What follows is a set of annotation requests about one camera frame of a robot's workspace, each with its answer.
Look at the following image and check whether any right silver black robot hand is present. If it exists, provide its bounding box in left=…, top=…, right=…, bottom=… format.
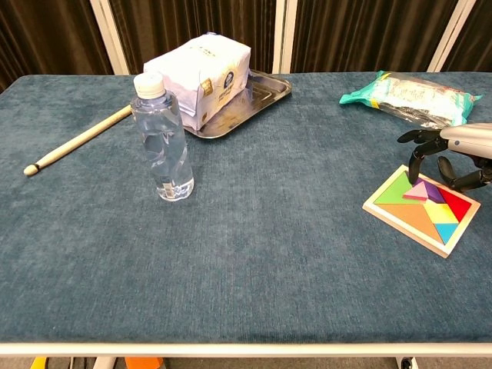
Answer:
left=397, top=122, right=492, bottom=193

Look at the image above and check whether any pink triangle puzzle piece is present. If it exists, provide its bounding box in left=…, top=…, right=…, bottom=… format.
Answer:
left=402, top=181, right=431, bottom=202

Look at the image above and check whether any purple parallelogram tangram piece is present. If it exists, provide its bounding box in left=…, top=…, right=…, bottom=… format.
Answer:
left=417, top=175, right=447, bottom=204

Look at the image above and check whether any red triangle tangram piece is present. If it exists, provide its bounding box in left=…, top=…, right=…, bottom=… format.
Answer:
left=437, top=187, right=473, bottom=223

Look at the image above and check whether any yellow square tangram piece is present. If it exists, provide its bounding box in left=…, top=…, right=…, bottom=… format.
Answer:
left=424, top=201, right=460, bottom=224

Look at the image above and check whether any green triangle tangram piece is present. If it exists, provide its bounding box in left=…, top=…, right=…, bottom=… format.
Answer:
left=374, top=171, right=421, bottom=205

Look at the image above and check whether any blue triangle puzzle piece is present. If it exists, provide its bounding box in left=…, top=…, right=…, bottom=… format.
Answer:
left=435, top=221, right=460, bottom=246

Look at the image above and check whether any orange triangle tangram piece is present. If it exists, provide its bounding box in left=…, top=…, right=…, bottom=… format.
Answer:
left=378, top=202, right=443, bottom=245

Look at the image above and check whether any teal plastic snack package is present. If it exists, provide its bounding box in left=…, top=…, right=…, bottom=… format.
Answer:
left=338, top=70, right=484, bottom=131

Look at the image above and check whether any dark brown pleated curtain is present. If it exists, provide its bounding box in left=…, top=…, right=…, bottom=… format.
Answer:
left=290, top=0, right=460, bottom=74
left=441, top=0, right=492, bottom=73
left=109, top=0, right=278, bottom=76
left=0, top=0, right=113, bottom=92

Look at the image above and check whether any stainless steel tray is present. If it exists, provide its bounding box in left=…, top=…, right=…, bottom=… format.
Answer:
left=183, top=68, right=293, bottom=139

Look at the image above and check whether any blue fabric table mat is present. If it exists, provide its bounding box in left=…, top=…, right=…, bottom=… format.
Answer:
left=0, top=71, right=492, bottom=345

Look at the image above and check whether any white paper tissue pack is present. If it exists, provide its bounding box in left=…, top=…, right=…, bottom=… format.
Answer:
left=143, top=32, right=253, bottom=131

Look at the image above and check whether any clear plastic water bottle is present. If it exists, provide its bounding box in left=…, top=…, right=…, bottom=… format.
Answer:
left=129, top=71, right=195, bottom=202

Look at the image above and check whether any wooden drumstick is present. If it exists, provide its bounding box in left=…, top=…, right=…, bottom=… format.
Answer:
left=23, top=105, right=132, bottom=177

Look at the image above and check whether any orange floor object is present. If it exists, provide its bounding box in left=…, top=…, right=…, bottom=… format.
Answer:
left=125, top=357, right=165, bottom=369

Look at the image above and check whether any wooden tangram puzzle board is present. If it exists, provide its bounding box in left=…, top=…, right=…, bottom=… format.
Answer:
left=362, top=164, right=482, bottom=259

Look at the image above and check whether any white partition post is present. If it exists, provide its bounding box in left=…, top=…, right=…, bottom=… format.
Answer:
left=90, top=0, right=130, bottom=76
left=271, top=0, right=297, bottom=75
left=426, top=0, right=477, bottom=73

